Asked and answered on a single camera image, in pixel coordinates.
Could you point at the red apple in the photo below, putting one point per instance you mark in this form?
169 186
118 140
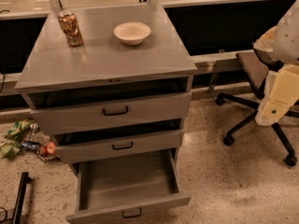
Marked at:
48 149

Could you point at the grey drawer cabinet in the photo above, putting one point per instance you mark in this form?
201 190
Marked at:
103 59

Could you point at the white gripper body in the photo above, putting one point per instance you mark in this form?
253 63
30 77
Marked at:
288 36

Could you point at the grey middle drawer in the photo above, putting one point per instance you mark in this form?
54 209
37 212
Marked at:
97 144

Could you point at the black bottom drawer handle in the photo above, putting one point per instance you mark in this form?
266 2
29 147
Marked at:
131 213

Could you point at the white bowl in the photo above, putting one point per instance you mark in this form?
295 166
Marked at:
132 33

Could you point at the grey top drawer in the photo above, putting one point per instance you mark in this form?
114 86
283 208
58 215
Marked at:
80 110

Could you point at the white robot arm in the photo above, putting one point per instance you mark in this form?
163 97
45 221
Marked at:
282 41

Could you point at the green chip bag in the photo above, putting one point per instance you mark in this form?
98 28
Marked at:
18 128
10 149

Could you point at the black top drawer handle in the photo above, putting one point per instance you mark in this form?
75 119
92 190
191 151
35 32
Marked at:
111 113

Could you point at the black middle drawer handle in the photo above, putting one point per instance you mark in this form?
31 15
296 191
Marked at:
123 146

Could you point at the grey bottom drawer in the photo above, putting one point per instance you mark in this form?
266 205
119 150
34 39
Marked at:
106 187

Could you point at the black office chair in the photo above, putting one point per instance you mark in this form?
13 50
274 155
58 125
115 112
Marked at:
256 66

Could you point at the orange soda can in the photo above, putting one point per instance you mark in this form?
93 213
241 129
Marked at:
69 25

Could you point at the grey drawer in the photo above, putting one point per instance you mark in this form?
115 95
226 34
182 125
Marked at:
106 187
97 144
80 110

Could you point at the blue can on floor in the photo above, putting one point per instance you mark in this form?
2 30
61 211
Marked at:
30 145

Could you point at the black stand bar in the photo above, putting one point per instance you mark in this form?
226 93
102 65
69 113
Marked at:
25 180

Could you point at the black drawer handle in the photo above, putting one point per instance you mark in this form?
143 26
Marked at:
123 146
111 113
131 213

